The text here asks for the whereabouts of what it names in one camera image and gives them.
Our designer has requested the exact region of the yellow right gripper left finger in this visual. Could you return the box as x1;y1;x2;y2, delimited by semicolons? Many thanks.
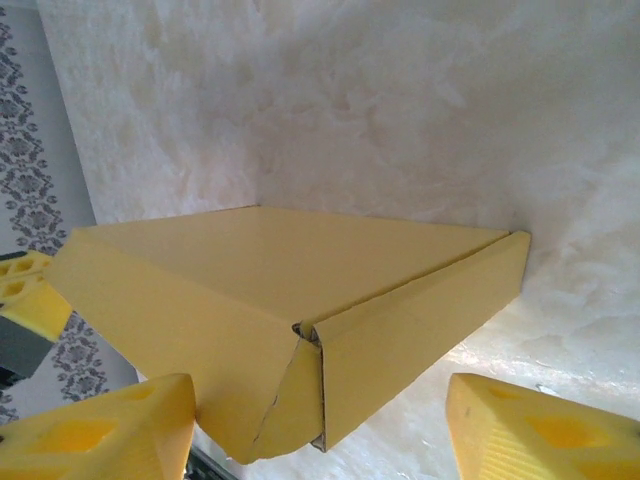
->
0;372;196;480

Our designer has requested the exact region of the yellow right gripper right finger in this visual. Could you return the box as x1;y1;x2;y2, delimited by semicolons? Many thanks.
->
447;372;640;480

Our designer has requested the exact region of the yellow white cardboard box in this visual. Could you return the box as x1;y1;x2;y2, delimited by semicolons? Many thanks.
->
47;204;532;466

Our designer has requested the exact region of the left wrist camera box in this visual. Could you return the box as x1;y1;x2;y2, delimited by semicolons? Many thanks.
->
0;315;54;386

